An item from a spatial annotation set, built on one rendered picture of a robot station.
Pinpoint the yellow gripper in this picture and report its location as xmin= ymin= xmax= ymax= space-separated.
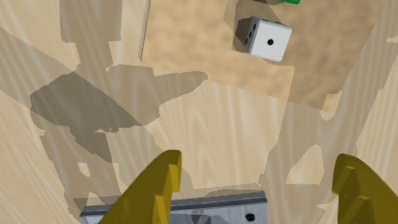
xmin=98 ymin=150 xmax=398 ymax=224

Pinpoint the grey die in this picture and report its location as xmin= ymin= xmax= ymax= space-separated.
xmin=245 ymin=17 xmax=292 ymax=62

